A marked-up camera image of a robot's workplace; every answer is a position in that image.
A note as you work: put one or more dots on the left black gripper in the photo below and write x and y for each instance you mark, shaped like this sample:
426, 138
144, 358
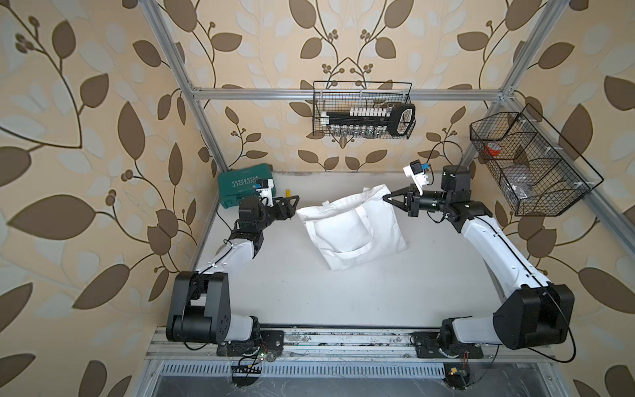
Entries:
286, 212

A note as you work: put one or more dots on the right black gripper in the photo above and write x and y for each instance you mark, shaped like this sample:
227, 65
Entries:
412, 208

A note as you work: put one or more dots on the white printed tote pouch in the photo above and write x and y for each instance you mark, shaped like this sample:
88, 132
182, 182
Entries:
354, 230

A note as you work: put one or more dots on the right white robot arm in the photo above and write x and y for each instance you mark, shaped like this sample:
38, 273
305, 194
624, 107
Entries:
535, 311

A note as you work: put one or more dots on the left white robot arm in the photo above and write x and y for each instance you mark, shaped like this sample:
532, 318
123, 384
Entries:
200, 307

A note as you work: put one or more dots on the green plastic tool case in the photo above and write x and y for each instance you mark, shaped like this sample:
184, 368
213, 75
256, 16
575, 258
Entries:
236, 184

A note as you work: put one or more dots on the black socket bit holder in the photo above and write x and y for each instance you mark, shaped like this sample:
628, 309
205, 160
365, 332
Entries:
396, 121

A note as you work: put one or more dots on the red item in basket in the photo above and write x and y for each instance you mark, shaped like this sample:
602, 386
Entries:
492, 149

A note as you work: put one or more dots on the clear plastic bag in basket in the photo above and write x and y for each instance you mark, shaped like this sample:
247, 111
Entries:
518, 182

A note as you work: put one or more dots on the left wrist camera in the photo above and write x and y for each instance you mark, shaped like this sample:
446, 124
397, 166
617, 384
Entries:
265, 189

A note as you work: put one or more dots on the back black wire basket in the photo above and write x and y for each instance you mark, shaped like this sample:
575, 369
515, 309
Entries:
341, 95

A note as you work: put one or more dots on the black wire basket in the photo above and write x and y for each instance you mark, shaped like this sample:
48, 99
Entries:
341, 95
562, 175

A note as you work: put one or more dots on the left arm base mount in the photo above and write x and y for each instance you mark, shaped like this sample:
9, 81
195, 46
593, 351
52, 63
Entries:
250, 342

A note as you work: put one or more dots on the right black wire basket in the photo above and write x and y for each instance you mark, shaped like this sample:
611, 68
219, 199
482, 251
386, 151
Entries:
562, 175

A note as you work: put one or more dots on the aluminium front rail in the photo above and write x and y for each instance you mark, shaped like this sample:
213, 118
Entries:
339, 344

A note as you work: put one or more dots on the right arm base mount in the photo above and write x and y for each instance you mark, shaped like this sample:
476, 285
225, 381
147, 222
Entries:
433, 345

